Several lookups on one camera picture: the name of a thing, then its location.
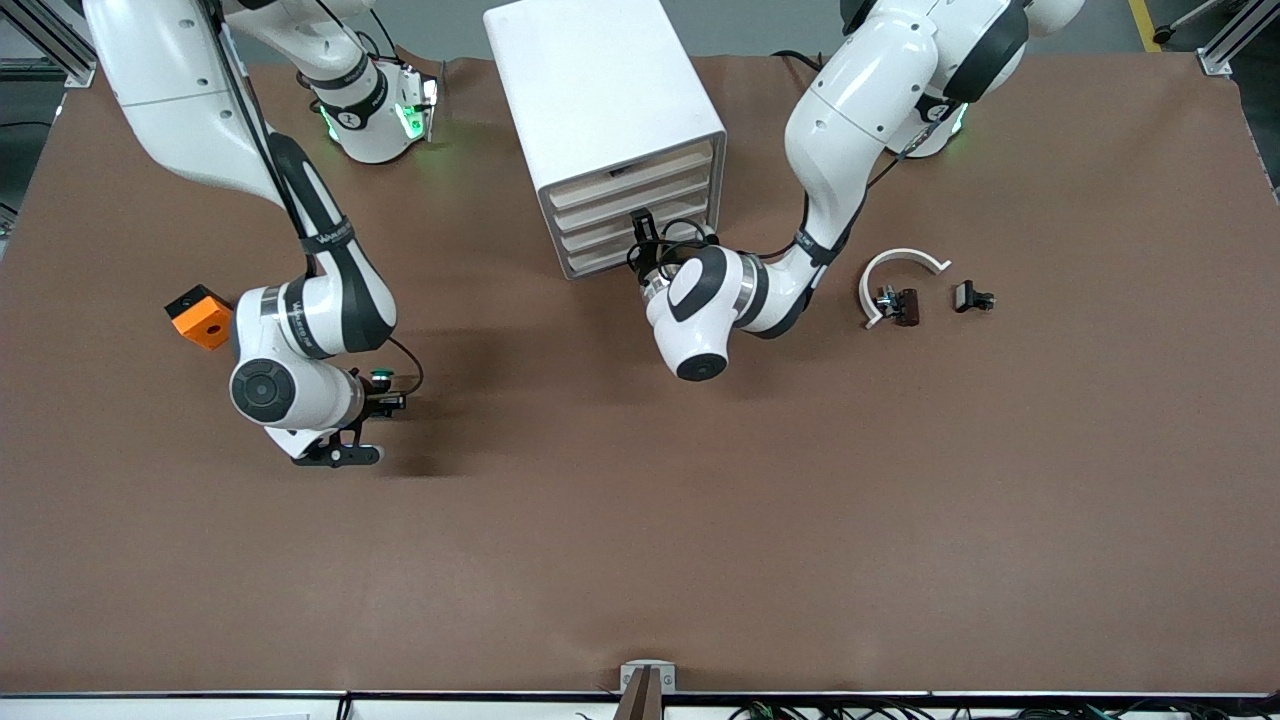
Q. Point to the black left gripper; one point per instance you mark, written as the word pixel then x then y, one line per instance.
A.
pixel 648 265

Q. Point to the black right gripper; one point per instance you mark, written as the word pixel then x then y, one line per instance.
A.
pixel 375 402

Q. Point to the green push button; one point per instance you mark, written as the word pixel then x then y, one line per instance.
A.
pixel 381 377

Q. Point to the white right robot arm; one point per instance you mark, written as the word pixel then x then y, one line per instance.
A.
pixel 170 90

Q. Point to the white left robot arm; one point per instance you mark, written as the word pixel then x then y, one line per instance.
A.
pixel 860 100

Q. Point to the orange block with hole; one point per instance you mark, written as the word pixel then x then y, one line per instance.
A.
pixel 200 320

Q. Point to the brown table cover sheet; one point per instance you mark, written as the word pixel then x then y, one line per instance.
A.
pixel 640 520

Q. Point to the small brown black component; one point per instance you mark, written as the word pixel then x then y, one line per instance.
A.
pixel 905 306

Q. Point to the small black clip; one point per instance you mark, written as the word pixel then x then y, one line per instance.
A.
pixel 966 296

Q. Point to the white curved plastic bracket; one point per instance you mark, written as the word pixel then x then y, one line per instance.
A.
pixel 872 275

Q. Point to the grey metal bracket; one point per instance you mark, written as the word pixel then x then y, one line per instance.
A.
pixel 647 678

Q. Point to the white table edge rail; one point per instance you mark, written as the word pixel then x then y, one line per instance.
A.
pixel 150 708

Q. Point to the aluminium frame profile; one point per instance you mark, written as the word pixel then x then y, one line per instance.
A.
pixel 50 45
pixel 1225 45

